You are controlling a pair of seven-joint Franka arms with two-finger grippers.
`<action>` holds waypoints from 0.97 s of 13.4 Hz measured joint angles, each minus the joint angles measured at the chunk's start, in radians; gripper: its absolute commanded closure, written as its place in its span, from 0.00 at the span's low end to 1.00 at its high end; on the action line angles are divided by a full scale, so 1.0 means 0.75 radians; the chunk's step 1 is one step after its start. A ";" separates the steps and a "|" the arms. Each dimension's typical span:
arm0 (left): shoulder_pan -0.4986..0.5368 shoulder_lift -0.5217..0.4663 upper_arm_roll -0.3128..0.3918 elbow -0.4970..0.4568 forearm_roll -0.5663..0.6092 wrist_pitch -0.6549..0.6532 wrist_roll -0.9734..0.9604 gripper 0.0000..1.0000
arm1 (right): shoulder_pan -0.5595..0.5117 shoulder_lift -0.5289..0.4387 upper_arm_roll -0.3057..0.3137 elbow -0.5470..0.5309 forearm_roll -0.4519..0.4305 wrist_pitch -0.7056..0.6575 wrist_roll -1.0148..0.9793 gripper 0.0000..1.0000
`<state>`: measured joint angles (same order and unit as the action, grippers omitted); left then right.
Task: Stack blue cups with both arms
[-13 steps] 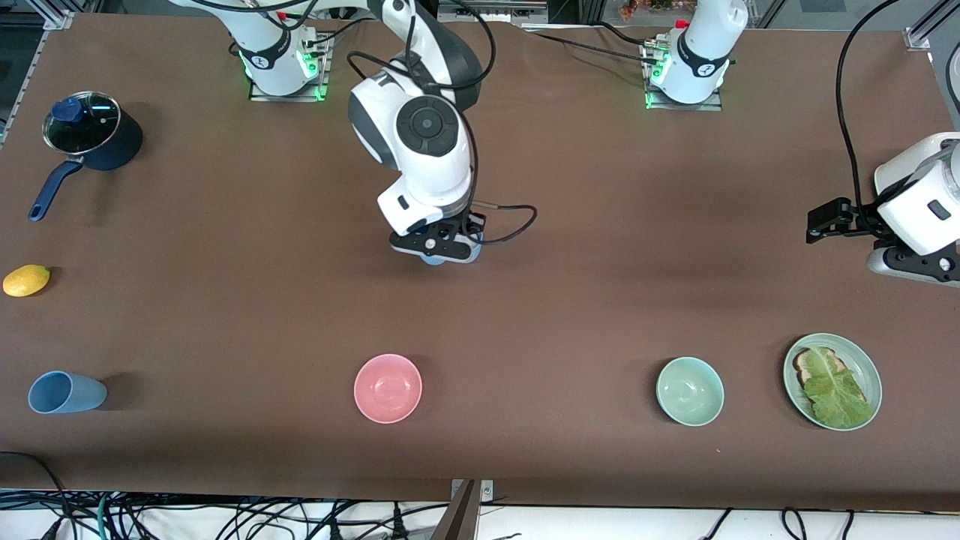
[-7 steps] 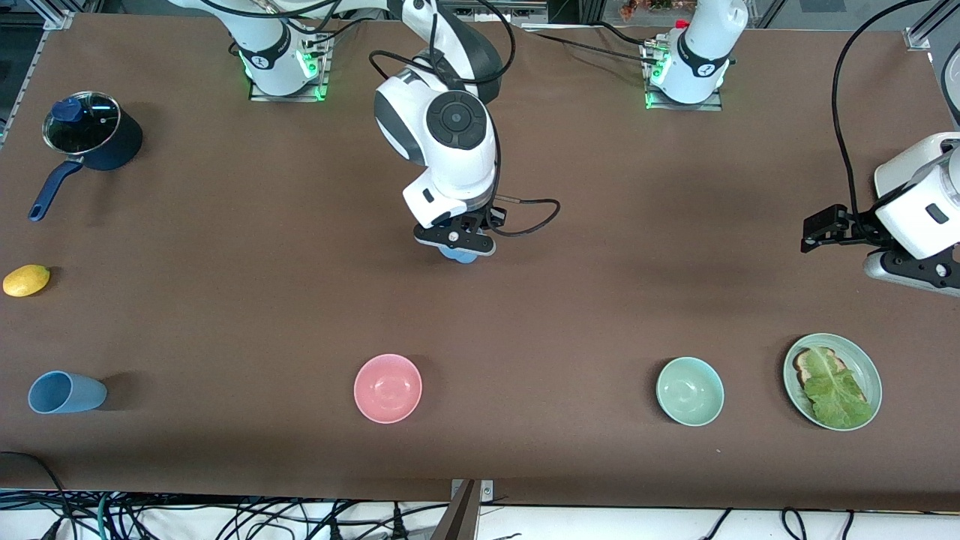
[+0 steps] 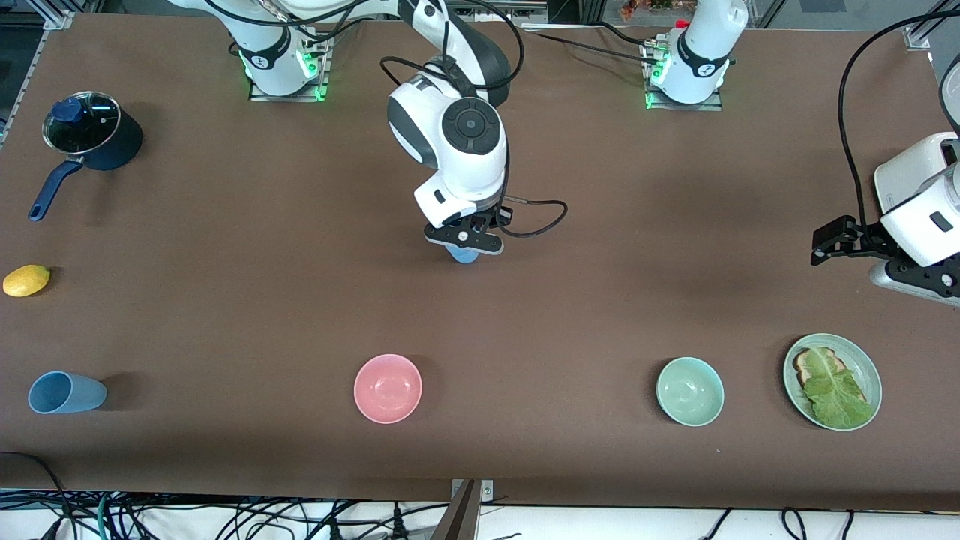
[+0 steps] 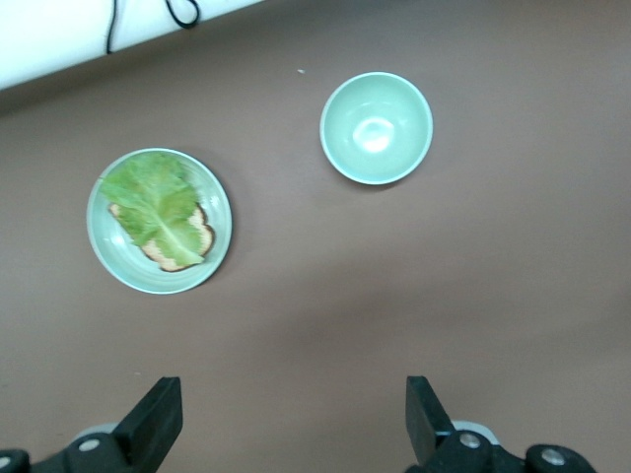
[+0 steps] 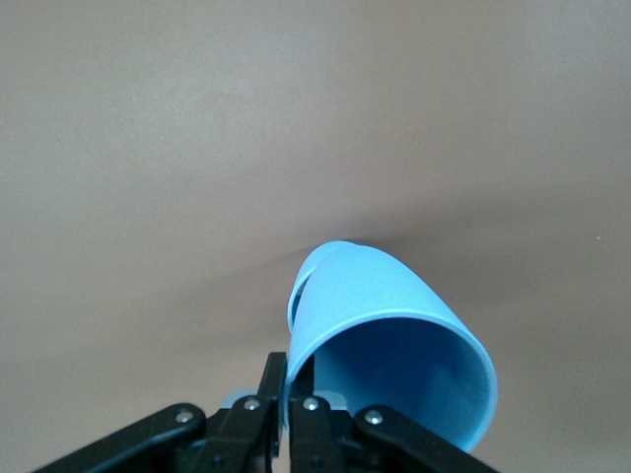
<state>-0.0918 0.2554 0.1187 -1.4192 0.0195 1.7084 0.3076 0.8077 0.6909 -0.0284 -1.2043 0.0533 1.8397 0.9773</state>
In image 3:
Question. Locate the pink bowl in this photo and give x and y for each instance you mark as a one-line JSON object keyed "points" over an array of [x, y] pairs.
{"points": [[388, 388]]}

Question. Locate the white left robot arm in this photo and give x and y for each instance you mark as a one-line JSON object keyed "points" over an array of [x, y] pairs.
{"points": [[701, 60]]}

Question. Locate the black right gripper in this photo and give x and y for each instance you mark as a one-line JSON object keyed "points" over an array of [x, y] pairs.
{"points": [[493, 219]]}

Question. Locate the aluminium frame corner bracket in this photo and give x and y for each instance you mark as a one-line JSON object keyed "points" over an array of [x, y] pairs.
{"points": [[58, 21], [916, 37]]}

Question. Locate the silver table edge bracket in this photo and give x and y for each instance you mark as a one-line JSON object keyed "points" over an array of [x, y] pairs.
{"points": [[486, 491]]}

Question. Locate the yellow lemon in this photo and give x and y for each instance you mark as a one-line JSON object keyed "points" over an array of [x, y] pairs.
{"points": [[26, 280]]}

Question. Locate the white toaster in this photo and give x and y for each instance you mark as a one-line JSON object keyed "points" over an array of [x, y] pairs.
{"points": [[900, 176]]}

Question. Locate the dark blue saucepan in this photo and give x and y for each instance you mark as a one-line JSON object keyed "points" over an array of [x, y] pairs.
{"points": [[124, 142]]}

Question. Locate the grey metal frame box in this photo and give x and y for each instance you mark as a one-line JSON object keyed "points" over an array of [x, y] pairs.
{"points": [[491, 11]]}

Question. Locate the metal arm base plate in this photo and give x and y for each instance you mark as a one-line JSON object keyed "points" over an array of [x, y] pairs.
{"points": [[686, 107], [323, 71]]}

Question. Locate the pale green bowl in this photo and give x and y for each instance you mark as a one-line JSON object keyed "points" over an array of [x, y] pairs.
{"points": [[690, 391]]}

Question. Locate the pale green plate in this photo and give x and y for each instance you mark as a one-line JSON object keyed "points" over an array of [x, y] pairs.
{"points": [[866, 371]]}

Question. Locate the green lettuce leaf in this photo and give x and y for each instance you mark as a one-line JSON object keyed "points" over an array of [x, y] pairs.
{"points": [[836, 394]]}

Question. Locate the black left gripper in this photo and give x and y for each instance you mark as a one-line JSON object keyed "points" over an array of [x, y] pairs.
{"points": [[874, 238]]}

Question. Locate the dark camera pole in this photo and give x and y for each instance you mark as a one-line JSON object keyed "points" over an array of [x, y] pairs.
{"points": [[459, 521]]}

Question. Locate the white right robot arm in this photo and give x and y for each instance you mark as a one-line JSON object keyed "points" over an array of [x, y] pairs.
{"points": [[465, 165]]}

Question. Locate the brown bread slice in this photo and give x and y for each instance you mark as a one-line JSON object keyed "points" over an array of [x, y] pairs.
{"points": [[804, 367]]}

